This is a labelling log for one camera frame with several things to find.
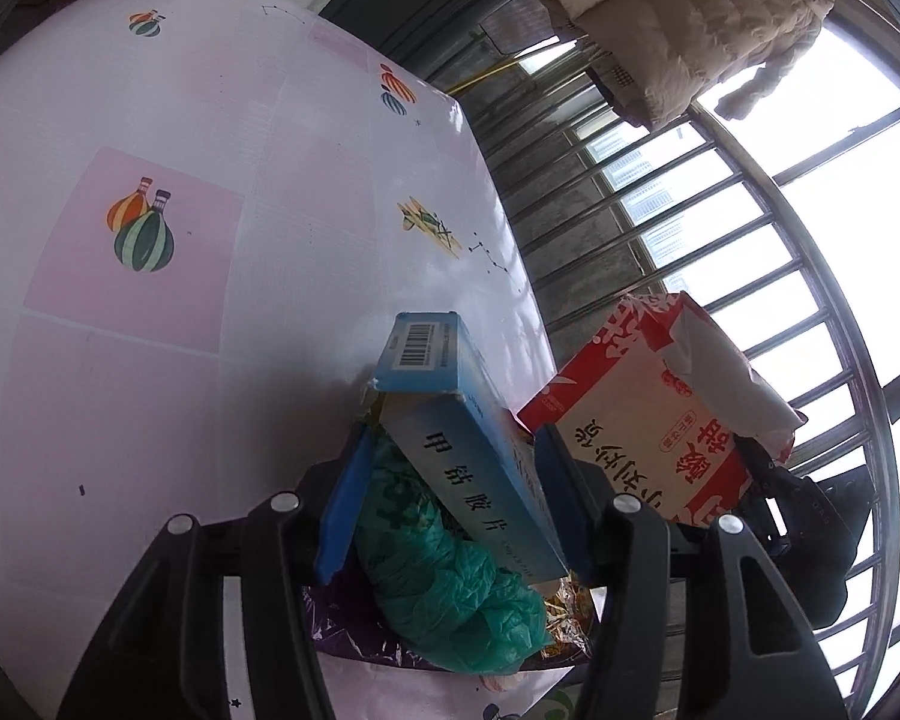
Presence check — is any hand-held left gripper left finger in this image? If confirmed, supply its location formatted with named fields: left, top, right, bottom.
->
left=56, top=424, right=382, bottom=720

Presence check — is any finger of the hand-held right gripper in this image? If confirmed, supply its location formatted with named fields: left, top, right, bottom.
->
left=735, top=435, right=788, bottom=537

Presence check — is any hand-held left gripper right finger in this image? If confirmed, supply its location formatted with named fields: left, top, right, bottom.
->
left=532, top=426, right=850, bottom=720

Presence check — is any blue cardboard box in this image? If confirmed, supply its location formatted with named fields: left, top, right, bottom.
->
left=373, top=311, right=571, bottom=586

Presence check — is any large red white snack bag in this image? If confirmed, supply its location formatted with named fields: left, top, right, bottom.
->
left=516, top=291, right=807, bottom=530

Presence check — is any crinkled gold foil wrapper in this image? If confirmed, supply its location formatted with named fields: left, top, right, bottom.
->
left=540, top=577, right=598, bottom=662

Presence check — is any green plastic bag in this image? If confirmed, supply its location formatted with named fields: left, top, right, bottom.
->
left=352, top=435, right=552, bottom=676

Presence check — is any purple wrapper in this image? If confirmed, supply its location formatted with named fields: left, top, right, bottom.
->
left=300, top=570, right=451, bottom=672

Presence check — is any metal balcony railing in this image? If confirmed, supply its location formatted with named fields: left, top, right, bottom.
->
left=450, top=52, right=900, bottom=720

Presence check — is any pink printed tablecloth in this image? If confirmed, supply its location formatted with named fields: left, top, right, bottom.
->
left=0, top=0, right=608, bottom=720

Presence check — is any yellow pole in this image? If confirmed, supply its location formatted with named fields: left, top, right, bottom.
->
left=450, top=52, right=530, bottom=95

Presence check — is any beige down jacket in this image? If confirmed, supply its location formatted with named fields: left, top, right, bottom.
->
left=536, top=0, right=837, bottom=132

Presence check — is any black cabinet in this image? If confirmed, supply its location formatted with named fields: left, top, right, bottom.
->
left=319, top=0, right=530, bottom=80

